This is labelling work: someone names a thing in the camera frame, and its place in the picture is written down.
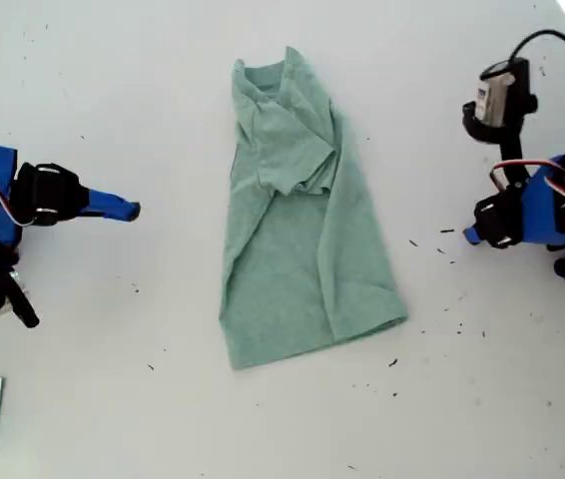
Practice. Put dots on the black camera stalk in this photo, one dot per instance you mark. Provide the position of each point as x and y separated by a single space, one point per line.
23 304
514 159

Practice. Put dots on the green t-shirt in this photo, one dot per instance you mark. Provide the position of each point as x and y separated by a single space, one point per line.
287 279

